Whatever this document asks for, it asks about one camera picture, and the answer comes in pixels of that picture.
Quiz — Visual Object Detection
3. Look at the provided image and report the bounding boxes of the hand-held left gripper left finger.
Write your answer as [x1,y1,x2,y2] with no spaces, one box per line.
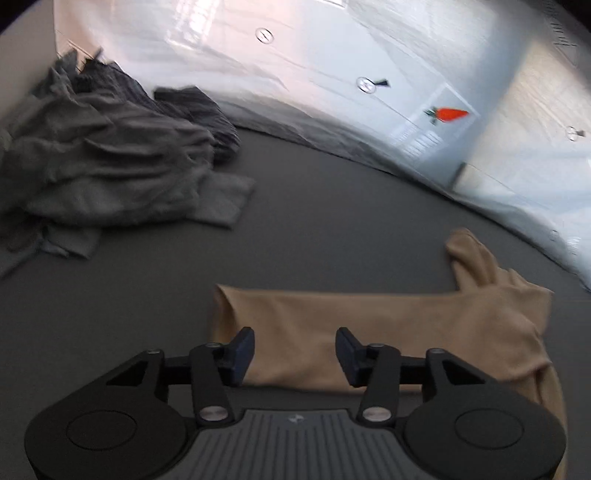
[106,327,256,425]

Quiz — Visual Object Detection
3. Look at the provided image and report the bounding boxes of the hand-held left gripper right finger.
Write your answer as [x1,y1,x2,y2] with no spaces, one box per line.
[335,327,489,424]

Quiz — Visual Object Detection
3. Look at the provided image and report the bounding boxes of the tan long-sleeved shirt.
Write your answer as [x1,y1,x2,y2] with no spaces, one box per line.
[210,227,568,480]

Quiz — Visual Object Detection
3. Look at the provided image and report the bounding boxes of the dark plaid shirt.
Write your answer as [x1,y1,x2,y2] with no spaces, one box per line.
[76,46,241,164]

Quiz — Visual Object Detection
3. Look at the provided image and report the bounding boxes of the grey crumpled shirt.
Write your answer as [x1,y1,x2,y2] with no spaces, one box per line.
[0,48,257,278]

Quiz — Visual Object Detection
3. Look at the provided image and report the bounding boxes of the printed translucent curtain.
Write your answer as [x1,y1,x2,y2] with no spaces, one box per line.
[53,0,591,294]

